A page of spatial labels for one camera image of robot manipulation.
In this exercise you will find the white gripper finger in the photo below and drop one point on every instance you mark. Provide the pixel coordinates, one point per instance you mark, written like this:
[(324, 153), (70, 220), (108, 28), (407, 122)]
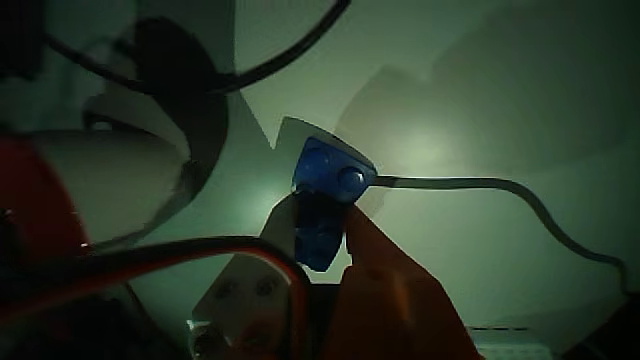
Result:
[(250, 295)]

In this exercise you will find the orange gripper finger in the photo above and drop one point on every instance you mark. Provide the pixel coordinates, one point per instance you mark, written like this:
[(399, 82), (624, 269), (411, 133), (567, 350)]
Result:
[(390, 310)]

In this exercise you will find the blue toy brick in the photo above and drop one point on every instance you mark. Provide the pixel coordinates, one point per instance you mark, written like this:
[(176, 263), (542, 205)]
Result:
[(327, 172)]

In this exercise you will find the white cup with red rim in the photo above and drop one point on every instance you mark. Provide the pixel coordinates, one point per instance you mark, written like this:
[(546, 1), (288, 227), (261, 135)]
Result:
[(110, 185)]

